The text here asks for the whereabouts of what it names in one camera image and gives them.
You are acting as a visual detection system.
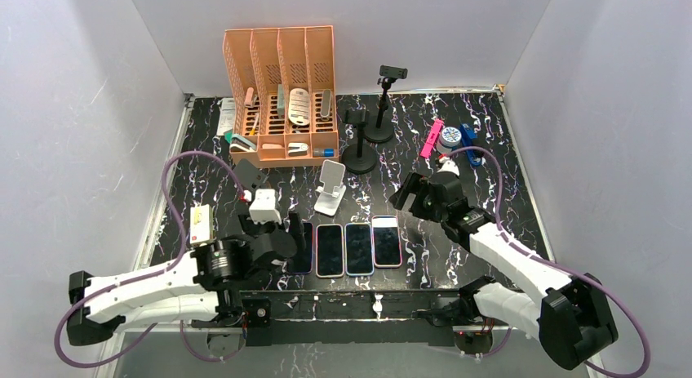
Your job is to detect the magenta-edged black smartphone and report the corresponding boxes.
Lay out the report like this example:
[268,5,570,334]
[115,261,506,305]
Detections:
[288,222,314,274]

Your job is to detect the pink-cased tall smartphone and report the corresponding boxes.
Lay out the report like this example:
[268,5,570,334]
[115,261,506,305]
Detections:
[316,224,345,278]

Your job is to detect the black round-base phone stand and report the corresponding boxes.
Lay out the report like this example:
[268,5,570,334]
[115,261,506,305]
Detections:
[340,109,379,175]

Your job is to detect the blue-edged smartphone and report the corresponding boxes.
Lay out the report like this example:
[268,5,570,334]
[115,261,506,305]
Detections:
[344,223,375,277]

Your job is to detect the black tall phone stand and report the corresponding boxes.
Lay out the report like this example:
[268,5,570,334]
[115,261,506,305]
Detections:
[364,64,408,144]

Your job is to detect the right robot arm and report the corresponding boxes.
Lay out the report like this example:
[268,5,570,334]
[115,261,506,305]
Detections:
[389,171,619,370]

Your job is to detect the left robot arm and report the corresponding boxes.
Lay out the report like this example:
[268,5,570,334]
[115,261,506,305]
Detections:
[65,211,304,346]

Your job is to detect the white folding phone stand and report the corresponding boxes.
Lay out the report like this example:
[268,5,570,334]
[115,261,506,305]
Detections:
[314,160,346,216]

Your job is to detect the small yellow white box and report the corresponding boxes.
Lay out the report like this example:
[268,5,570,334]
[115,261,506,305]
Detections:
[189,204,214,247]

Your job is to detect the small white blue bottle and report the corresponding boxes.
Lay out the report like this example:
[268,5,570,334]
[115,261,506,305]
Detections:
[436,127,462,154]

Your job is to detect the pink highlighter marker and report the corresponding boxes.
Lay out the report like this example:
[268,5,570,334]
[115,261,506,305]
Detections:
[419,118,444,159]

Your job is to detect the blue stapler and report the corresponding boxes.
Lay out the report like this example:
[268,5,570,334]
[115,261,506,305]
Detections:
[459,123,484,167]

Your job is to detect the grey bottle blue cap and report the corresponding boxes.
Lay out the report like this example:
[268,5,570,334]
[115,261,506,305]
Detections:
[313,148,335,158]

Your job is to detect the white stapler in organizer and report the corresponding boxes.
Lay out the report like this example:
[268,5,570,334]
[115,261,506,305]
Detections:
[287,142,309,157]

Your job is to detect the teal small box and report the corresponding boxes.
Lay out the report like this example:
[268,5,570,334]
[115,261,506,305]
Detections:
[224,131,257,153]

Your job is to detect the white paper packet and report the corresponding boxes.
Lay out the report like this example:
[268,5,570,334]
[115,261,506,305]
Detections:
[216,97,236,136]

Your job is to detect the white oval label tag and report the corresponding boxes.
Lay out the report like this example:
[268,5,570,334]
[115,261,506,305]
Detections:
[286,88,311,127]

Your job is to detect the beige long stapler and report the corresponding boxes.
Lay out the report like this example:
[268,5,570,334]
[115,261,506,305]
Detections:
[319,89,332,118]

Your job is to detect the green white small box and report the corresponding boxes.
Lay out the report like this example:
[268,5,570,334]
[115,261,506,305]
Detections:
[277,84,286,118]

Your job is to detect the pink eraser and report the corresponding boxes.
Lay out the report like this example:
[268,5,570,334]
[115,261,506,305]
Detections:
[243,87,255,108]

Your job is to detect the orange plastic file organizer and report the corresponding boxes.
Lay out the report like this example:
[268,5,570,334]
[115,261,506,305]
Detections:
[223,25,339,168]

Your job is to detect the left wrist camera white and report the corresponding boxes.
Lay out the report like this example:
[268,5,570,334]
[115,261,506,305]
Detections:
[249,189,282,225]

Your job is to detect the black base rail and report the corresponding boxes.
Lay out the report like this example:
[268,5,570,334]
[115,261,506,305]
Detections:
[184,290,542,360]

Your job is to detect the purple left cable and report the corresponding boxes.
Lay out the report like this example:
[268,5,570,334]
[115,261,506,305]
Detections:
[54,150,252,370]

